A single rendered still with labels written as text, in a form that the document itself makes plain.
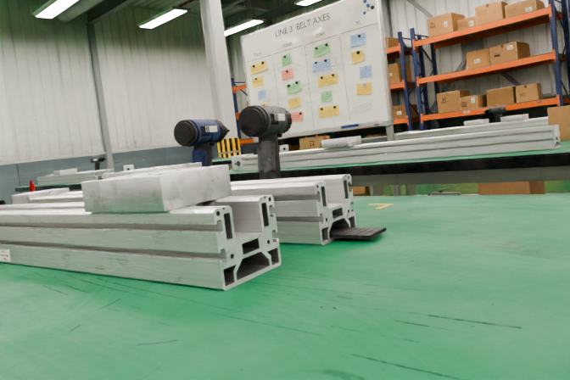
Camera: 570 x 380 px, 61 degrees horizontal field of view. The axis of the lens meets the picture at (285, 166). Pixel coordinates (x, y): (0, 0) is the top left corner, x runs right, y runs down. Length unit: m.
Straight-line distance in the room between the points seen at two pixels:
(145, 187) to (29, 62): 12.62
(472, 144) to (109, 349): 1.76
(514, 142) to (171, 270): 1.61
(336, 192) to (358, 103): 3.08
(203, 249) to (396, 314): 0.22
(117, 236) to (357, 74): 3.27
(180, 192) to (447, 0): 11.62
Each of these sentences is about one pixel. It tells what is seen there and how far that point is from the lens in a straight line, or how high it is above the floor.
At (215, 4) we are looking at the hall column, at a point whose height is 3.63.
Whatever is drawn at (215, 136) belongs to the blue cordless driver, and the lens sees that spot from 1.12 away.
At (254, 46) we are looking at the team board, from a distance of 4.54.
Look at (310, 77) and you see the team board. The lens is 4.07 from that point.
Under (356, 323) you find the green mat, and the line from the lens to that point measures 0.39.
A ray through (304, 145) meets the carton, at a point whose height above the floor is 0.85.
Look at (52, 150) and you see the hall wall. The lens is 12.99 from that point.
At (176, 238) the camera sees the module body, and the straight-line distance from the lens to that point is 0.54.
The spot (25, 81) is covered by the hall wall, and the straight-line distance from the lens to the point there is 13.02.
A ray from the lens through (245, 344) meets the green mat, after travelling 0.38.
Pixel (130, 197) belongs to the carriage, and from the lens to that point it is 0.59.
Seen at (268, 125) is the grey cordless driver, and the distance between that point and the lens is 0.89.
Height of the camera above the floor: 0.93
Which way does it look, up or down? 3 degrees down
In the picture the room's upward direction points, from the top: 7 degrees counter-clockwise
